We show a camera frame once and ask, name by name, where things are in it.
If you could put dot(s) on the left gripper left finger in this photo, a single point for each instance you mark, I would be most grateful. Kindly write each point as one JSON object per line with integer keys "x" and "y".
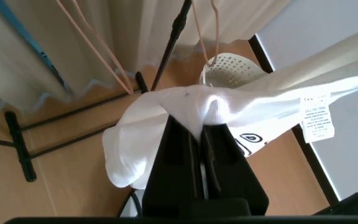
{"x": 172, "y": 174}

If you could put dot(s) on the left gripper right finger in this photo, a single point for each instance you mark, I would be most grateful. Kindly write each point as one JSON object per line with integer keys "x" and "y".
{"x": 235, "y": 180}

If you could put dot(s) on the white printed t-shirt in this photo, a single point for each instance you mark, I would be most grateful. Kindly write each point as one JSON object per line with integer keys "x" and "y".
{"x": 172, "y": 102}

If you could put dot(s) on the pink clothes hanger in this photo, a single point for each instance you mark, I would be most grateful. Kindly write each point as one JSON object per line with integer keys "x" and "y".
{"x": 129, "y": 89}
{"x": 217, "y": 34}

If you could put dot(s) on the white laundry basket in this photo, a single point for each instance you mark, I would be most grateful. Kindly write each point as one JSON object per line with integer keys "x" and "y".
{"x": 228, "y": 71}

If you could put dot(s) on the black clothes rack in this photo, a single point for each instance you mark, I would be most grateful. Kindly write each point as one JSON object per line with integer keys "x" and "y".
{"x": 20, "y": 146}

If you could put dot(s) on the window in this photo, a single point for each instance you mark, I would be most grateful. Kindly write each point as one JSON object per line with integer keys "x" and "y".
{"x": 22, "y": 31}

